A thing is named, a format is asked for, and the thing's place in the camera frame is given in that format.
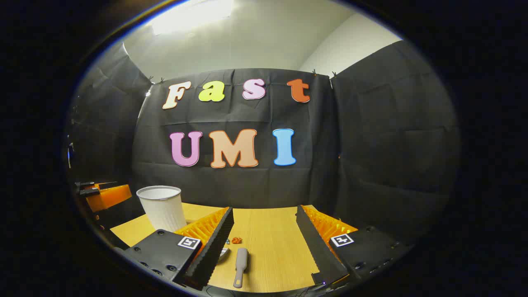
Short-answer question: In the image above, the black backdrop cloth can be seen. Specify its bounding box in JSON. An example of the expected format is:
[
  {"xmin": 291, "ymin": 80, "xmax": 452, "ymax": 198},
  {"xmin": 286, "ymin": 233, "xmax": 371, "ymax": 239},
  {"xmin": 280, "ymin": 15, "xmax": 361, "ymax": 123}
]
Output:
[{"xmin": 66, "ymin": 40, "xmax": 460, "ymax": 248}]

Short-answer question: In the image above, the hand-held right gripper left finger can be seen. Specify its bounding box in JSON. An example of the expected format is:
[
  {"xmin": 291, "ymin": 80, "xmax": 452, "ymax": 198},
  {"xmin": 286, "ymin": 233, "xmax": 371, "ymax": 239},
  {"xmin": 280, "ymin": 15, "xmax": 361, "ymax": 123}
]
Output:
[{"xmin": 124, "ymin": 206, "xmax": 235, "ymax": 291}]

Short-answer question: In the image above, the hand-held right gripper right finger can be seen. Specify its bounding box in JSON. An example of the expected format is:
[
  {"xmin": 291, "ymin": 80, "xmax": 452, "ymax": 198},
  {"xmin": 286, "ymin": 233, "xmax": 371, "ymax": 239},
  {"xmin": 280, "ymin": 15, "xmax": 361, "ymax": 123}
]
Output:
[{"xmin": 296, "ymin": 205, "xmax": 413, "ymax": 287}]

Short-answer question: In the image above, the small grey broom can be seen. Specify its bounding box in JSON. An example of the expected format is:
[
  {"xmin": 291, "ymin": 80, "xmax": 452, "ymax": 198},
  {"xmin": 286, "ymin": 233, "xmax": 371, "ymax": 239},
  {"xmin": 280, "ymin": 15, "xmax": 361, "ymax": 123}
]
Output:
[{"xmin": 233, "ymin": 247, "xmax": 248, "ymax": 288}]

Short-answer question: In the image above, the wooden desktop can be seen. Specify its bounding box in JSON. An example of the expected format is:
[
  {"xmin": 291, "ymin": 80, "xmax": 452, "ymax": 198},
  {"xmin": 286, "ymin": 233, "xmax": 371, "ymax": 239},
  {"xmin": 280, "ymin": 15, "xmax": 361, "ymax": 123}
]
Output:
[{"xmin": 110, "ymin": 202, "xmax": 343, "ymax": 293}]

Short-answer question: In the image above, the white ribbed garbage bin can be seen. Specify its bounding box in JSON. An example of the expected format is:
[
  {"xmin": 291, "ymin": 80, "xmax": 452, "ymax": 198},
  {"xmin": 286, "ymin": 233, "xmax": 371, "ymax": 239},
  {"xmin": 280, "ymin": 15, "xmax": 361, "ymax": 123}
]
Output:
[{"xmin": 136, "ymin": 186, "xmax": 187, "ymax": 233}]

